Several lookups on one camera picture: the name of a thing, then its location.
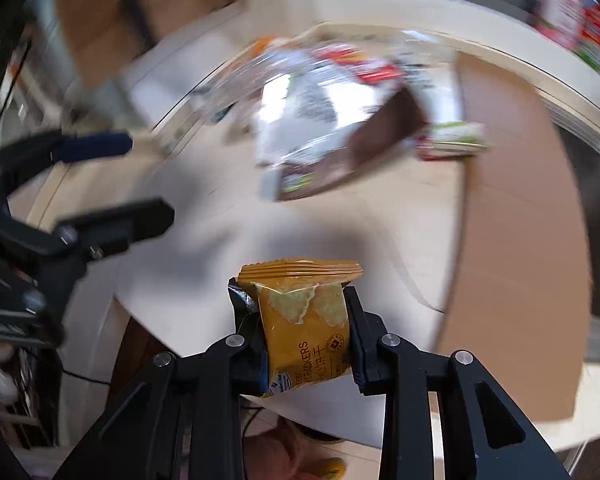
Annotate red and green packet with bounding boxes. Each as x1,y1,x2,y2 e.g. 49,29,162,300
415,121,491,161

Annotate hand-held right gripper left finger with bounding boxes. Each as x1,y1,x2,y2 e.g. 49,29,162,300
52,305,271,480

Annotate brown cardboard sheet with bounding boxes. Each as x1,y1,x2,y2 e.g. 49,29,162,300
437,52,593,423

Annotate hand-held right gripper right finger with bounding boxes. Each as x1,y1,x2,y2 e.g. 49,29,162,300
342,285,573,480

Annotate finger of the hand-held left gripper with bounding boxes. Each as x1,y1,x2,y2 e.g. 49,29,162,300
0,130,134,187
52,199,176,263

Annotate pink pants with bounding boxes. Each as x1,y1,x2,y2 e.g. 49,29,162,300
242,417,306,480

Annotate white foil packet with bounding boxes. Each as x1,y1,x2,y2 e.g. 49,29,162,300
257,80,351,167

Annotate colourful printed packets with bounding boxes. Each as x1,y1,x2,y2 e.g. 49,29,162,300
530,0,600,68

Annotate yellow cracker packet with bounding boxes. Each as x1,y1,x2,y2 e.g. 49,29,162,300
237,259,365,399

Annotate clear plastic bag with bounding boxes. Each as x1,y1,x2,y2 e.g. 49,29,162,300
195,30,431,126

